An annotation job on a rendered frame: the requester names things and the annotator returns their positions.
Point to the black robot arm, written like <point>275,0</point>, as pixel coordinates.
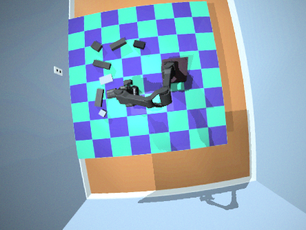
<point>124,97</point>

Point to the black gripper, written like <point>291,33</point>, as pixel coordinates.
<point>129,83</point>

